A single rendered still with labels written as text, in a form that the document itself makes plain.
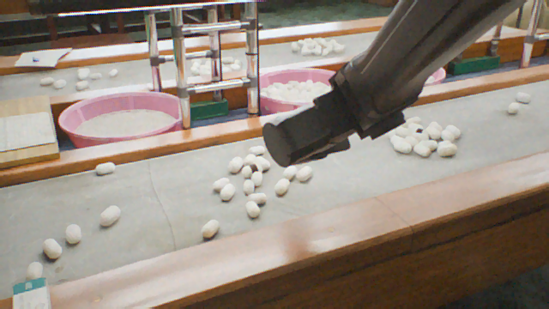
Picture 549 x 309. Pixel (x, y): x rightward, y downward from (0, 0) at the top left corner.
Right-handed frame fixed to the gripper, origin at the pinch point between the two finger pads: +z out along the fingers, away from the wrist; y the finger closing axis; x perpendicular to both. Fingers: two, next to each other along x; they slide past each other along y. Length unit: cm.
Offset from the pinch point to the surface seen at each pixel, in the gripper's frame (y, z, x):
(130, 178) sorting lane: 21.3, 20.9, -4.5
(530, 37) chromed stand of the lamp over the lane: -89, 22, -20
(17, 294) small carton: 38.9, -4.4, 10.2
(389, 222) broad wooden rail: -8.7, -7.1, 14.6
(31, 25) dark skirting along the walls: 29, 448, -260
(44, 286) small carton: 36.2, -4.3, 10.1
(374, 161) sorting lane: -21.1, 10.1, 3.9
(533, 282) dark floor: -107, 68, 52
